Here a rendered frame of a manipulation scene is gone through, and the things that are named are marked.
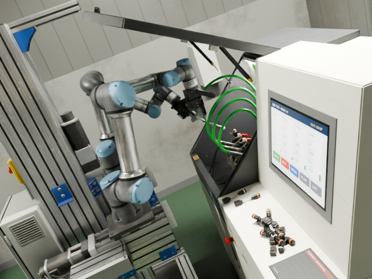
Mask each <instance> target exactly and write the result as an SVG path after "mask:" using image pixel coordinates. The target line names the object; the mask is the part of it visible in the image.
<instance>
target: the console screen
mask: <svg viewBox="0 0 372 279"><path fill-rule="evenodd" d="M336 138H337V118H336V117H334V116H331V115H329V114H327V113H325V112H322V111H320V110H318V109H315V108H313V107H310V106H308V105H306V104H303V103H301V102H299V101H296V100H294V99H292V98H290V97H287V96H285V95H283V94H280V93H278V92H275V91H273V90H271V89H268V156H269V167H270V168H271V169H272V170H273V171H274V172H275V173H276V174H277V175H278V176H279V177H280V178H281V179H282V180H283V181H284V182H286V183H287V184H288V185H289V186H290V187H291V188H292V189H293V190H294V191H295V192H296V193H297V194H298V195H299V196H301V197H302V198H303V199H304V200H305V201H306V202H307V203H308V204H309V205H310V206H311V207H312V208H313V209H314V210H315V211H317V212H318V213H319V214H320V215H321V216H322V217H323V218H324V219H326V221H327V222H329V223H330V224H332V211H333V190H334V170H335V149H336Z"/></svg>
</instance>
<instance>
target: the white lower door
mask: <svg viewBox="0 0 372 279"><path fill-rule="evenodd" d="M199 179H200V178H199ZM200 182H201V186H202V189H203V191H204V193H205V196H206V198H207V201H208V203H209V206H210V209H211V212H212V214H213V217H214V220H215V222H216V225H217V227H218V230H219V233H220V236H221V240H222V242H223V245H224V246H225V249H226V252H227V253H228V255H229V257H230V260H231V262H232V264H233V265H234V267H235V270H236V272H237V274H238V276H239V278H240V279H245V276H244V273H243V271H242V268H241V265H240V263H239V259H238V257H237V254H236V251H235V249H234V246H233V243H232V242H231V244H230V245H227V244H226V242H225V238H226V237H227V238H230V235H229V232H228V229H227V227H226V225H225V223H224V221H223V219H222V217H221V215H220V214H219V212H218V210H217V208H216V206H215V205H214V203H213V201H212V199H211V197H210V195H209V194H208V192H207V190H206V188H205V186H204V185H203V183H202V181H201V180H200Z"/></svg>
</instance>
